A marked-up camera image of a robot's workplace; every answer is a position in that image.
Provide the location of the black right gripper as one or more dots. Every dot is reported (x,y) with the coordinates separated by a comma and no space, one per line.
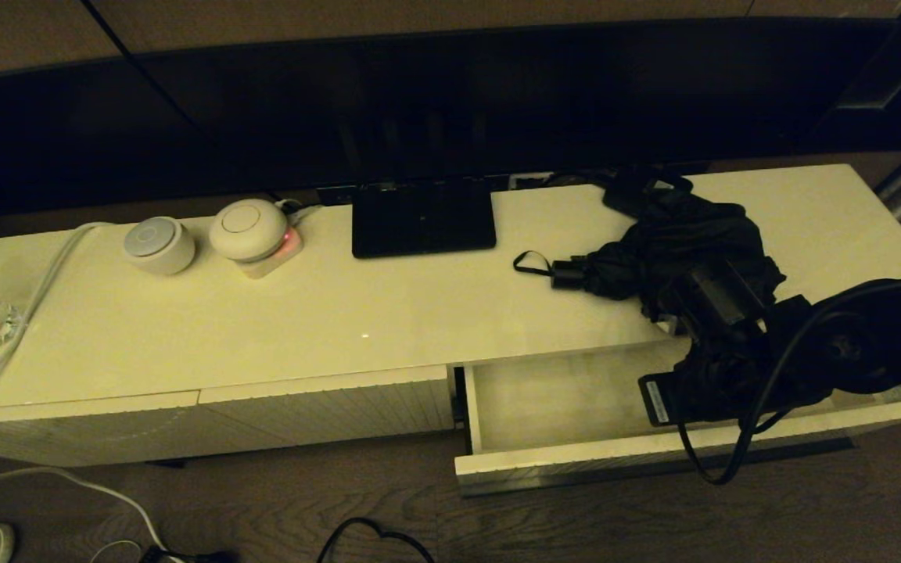
(708,387)

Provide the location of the white cabinet drawer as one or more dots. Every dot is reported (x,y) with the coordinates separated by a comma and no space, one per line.
(560,407)

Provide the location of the black umbrella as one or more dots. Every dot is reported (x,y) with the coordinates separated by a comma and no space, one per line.
(654,234)

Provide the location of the white low TV cabinet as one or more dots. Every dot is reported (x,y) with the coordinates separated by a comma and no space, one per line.
(419,313)

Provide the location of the small black box with sticker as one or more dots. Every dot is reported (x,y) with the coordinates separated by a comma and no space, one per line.
(629,195)

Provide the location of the white ribbed cabinet front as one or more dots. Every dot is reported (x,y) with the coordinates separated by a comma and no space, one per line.
(325,407)
(75,434)

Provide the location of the black flat television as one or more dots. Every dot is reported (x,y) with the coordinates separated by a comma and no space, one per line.
(419,102)

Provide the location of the white round dome device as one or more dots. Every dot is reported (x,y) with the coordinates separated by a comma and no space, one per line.
(247,230)

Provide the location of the black floor plug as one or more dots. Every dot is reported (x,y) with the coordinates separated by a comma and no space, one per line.
(200,558)

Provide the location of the white speaker with grey top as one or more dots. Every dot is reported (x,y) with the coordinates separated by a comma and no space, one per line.
(158,246)

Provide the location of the black television base plate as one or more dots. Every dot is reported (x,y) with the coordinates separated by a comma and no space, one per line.
(423,223)

